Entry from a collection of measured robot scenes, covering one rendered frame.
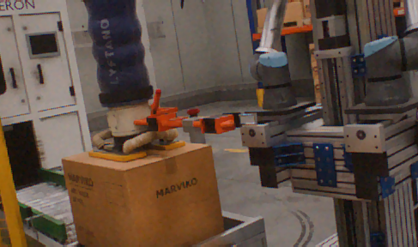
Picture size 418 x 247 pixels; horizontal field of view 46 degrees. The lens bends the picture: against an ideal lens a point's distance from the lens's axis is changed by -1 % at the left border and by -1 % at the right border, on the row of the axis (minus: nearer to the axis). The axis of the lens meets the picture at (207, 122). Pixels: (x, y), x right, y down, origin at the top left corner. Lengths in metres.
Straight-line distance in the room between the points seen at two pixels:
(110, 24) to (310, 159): 0.96
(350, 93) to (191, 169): 0.69
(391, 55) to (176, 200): 0.94
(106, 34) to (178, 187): 0.66
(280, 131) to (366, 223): 0.52
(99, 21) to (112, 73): 0.21
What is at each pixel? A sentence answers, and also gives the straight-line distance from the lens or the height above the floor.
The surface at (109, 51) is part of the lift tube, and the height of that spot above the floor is 1.38.
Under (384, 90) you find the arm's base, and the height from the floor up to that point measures 1.09.
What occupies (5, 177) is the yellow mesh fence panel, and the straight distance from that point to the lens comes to 2.32.
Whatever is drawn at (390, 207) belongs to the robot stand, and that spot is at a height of 0.57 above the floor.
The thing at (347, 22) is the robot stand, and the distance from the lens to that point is 2.07.
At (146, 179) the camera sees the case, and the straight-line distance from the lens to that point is 1.81.
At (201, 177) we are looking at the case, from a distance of 1.95.
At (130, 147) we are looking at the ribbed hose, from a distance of 1.90.
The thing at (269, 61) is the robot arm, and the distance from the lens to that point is 2.08.
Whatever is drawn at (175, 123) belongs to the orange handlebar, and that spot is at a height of 1.08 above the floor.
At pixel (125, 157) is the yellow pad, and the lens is 1.90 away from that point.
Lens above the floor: 1.30
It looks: 8 degrees down
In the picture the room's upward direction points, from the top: 9 degrees counter-clockwise
